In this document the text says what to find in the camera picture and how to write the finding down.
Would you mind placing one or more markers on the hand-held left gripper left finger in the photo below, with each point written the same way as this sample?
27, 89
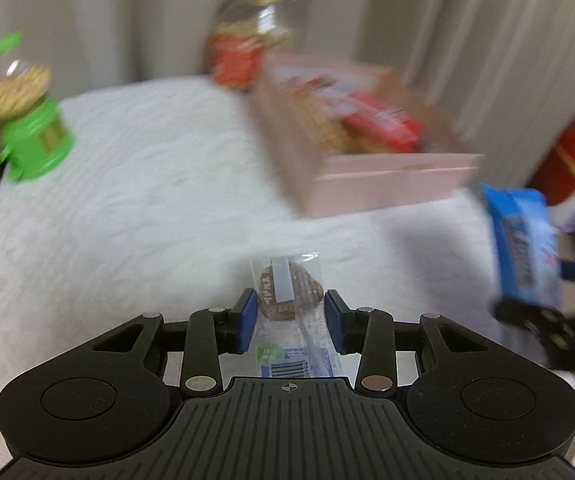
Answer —
247, 320

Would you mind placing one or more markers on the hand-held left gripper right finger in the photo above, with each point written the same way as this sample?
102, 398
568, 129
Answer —
335, 320

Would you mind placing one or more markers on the clear barcode cookie packet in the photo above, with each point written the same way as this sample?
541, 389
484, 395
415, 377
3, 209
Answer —
287, 290

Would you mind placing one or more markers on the blue pea crisp packet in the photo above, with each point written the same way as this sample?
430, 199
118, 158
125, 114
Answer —
517, 240

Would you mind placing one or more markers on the pink cardboard box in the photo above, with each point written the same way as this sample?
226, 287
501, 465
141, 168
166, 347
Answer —
382, 180

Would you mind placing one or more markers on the large red snack packet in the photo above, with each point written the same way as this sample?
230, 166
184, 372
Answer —
382, 120

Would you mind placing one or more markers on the red container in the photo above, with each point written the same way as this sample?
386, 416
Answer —
572, 160

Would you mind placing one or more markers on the white lace tablecloth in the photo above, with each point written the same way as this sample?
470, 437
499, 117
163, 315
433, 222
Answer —
142, 235

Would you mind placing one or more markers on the glass peanut jar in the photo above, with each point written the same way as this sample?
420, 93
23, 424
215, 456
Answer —
232, 55

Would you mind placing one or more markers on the green candy dispenser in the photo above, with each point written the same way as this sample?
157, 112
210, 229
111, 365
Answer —
32, 135

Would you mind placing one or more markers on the beige curtain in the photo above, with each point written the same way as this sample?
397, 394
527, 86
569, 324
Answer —
117, 10

